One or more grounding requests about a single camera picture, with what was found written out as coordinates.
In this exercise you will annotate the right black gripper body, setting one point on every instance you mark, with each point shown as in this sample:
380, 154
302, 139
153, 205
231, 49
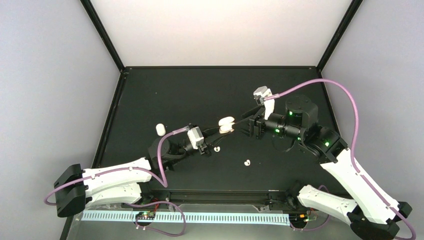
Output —
256, 120

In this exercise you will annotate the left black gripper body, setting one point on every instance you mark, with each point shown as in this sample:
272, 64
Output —
203, 149

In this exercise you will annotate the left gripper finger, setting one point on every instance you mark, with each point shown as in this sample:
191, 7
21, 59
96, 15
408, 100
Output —
211, 131
216, 138

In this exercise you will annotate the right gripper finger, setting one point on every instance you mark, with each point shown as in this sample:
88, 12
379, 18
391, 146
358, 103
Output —
249, 114
244, 130

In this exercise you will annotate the white square charging case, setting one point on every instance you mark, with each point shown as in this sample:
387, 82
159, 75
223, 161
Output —
226, 125

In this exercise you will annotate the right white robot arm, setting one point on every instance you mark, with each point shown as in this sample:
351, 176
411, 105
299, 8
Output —
369, 211

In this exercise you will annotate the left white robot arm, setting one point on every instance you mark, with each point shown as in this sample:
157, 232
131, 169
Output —
78, 189

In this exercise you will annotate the white oval closed case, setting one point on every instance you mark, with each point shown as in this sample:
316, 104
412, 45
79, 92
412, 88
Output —
160, 129

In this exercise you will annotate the left circuit board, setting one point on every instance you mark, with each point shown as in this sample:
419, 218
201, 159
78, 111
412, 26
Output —
145, 216

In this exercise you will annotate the circuit board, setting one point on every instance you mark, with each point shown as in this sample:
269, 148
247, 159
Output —
296, 218
145, 216

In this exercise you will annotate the right circuit board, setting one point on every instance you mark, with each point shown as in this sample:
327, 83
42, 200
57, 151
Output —
296, 218

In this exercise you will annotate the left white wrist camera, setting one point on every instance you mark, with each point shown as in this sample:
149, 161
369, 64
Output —
195, 137

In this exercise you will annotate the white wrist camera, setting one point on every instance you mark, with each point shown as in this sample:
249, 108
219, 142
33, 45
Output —
261, 95
195, 137

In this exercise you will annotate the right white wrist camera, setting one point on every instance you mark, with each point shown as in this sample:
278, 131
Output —
261, 95

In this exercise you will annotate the black front rail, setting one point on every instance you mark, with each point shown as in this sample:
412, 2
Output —
220, 197

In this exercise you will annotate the white slotted cable duct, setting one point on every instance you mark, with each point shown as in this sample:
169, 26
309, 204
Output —
278, 219

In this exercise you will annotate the black right frame post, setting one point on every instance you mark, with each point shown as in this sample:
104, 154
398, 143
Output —
338, 34

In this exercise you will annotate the black frame post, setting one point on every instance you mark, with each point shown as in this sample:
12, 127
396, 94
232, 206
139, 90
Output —
102, 32
338, 34

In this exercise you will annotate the black left frame post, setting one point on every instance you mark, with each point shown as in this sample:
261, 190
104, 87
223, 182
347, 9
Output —
102, 32

